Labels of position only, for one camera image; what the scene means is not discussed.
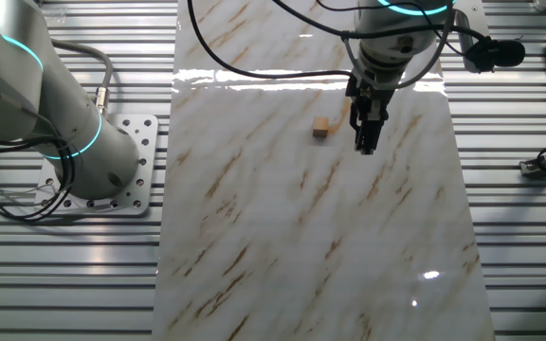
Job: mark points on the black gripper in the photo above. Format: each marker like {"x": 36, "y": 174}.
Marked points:
{"x": 372, "y": 95}

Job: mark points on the small wooden block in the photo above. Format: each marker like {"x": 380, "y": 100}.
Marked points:
{"x": 320, "y": 127}

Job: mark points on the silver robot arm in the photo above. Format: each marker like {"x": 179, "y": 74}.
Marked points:
{"x": 17, "y": 71}

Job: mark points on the white marble pattern mat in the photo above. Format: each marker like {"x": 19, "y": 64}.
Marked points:
{"x": 278, "y": 213}

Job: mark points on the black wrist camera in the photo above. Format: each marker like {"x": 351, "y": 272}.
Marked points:
{"x": 500, "y": 53}

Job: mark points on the silver camera mounting bracket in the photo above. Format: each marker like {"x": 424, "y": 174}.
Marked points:
{"x": 472, "y": 14}

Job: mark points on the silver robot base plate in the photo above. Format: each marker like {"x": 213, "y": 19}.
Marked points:
{"x": 142, "y": 142}

